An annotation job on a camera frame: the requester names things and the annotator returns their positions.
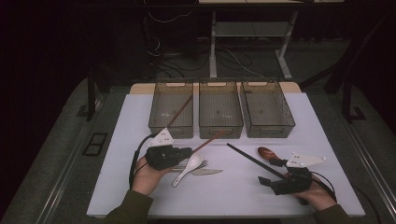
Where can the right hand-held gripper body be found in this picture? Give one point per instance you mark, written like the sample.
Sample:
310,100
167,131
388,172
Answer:
294,183

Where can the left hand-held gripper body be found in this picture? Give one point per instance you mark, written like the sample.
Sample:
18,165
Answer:
162,157

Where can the white ceramic spoon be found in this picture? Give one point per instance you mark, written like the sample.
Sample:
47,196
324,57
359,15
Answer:
194,161

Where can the brown wooden spoon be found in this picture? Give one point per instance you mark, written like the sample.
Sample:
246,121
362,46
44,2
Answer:
267,153

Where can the metal knife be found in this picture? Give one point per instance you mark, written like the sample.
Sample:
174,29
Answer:
208,171

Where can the translucent grey plastic bin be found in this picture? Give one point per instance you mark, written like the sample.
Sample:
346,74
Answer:
165,109
220,112
267,112

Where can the person's left hand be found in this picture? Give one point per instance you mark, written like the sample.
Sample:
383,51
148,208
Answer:
146,180

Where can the person's right hand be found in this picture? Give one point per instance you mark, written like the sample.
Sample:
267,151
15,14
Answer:
319,197

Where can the black metal stand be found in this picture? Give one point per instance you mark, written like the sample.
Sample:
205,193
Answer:
91,99
347,102

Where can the white desk frame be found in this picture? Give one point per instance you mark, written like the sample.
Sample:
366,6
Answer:
213,46

